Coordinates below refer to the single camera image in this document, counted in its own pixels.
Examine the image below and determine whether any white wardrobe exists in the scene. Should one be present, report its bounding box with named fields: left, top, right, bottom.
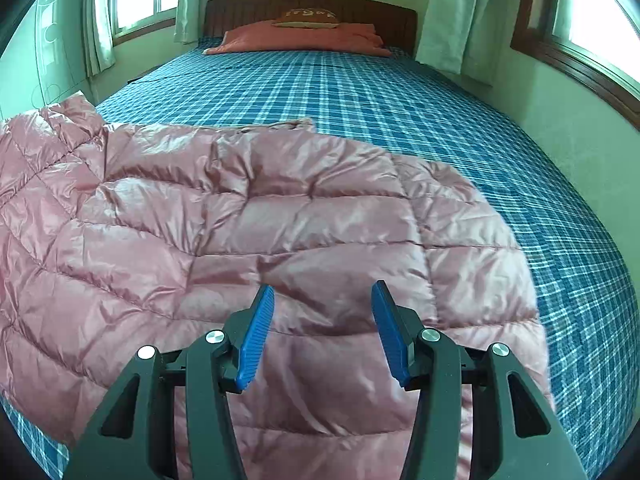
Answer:
left=0, top=0, right=93, bottom=121

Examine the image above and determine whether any pale green curtain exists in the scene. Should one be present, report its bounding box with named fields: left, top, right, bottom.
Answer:
left=415, top=0, right=521, bottom=83
left=82, top=0, right=117, bottom=75
left=174, top=0, right=203, bottom=45

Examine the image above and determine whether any folded red blanket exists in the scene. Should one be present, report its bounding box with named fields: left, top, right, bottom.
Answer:
left=202, top=22, right=393, bottom=57

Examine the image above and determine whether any blue plaid bed sheet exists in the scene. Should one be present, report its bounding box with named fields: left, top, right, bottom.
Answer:
left=0, top=42, right=640, bottom=480

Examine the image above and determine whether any pink puffer jacket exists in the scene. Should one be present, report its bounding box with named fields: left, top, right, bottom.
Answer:
left=0, top=95, right=553, bottom=480

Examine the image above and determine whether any window with dark wooden frame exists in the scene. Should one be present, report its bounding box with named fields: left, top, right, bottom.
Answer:
left=510, top=0, right=640, bottom=131

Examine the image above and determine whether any wooden headboard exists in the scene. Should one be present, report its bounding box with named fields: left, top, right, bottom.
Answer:
left=204, top=0, right=418, bottom=58

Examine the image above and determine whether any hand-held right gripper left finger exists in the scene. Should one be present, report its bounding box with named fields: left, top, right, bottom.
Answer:
left=62, top=284, right=276, bottom=480

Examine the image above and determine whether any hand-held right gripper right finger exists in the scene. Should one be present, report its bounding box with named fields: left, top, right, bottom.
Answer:
left=371, top=280, right=588, bottom=480

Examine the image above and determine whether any brown patterned pillow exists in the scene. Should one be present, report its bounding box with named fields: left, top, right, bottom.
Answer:
left=271, top=6, right=342, bottom=28

